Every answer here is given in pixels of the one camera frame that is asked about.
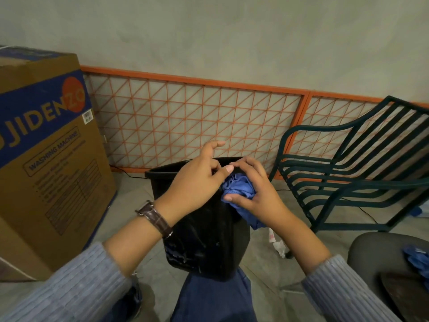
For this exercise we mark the person's left hand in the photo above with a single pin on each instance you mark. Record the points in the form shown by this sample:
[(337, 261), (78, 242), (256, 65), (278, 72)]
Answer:
[(192, 187)]

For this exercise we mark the dark brown board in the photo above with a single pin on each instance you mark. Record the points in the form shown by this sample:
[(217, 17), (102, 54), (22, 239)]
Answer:
[(407, 298)]

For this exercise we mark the short orange lattice panel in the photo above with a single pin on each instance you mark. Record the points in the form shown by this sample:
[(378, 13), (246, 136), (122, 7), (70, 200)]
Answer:
[(321, 113)]

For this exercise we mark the person's right thumb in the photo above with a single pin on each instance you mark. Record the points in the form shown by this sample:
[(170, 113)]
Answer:
[(238, 197)]

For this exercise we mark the grey round cushion seat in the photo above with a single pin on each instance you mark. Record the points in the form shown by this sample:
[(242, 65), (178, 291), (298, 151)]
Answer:
[(375, 254)]

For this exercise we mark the blue cloth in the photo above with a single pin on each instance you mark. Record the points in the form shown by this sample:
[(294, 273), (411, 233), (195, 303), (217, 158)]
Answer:
[(238, 186), (419, 261)]

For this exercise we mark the black waste bin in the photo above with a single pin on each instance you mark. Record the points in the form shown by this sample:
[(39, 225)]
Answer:
[(207, 241)]

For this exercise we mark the small blue object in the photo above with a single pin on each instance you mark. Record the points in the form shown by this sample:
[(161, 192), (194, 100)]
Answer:
[(421, 211)]

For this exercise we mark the blue crumpled cloth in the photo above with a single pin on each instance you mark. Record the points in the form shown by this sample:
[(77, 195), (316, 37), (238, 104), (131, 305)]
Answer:
[(419, 261)]

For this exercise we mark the long orange lattice panel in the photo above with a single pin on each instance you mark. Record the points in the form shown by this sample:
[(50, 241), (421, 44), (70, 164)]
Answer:
[(174, 124)]

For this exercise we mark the person's right forearm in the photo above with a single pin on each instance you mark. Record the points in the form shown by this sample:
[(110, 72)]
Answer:
[(321, 264)]

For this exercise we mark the dark green metal chair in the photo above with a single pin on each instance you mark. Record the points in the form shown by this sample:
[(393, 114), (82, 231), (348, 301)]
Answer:
[(338, 187)]

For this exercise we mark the person's left forearm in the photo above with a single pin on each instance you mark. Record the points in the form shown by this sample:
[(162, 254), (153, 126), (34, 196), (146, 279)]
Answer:
[(100, 268)]

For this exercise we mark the person's left thumb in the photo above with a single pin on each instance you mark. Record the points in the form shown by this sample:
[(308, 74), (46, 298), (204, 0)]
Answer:
[(224, 175)]

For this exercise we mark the large printed cardboard box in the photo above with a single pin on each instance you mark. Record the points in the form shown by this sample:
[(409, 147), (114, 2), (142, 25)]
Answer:
[(50, 164)]

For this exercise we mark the white crumpled paper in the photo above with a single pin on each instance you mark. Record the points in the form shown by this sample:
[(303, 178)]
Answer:
[(277, 243)]

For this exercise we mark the person's right hand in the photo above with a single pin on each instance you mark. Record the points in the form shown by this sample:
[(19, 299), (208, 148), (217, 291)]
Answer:
[(268, 201)]

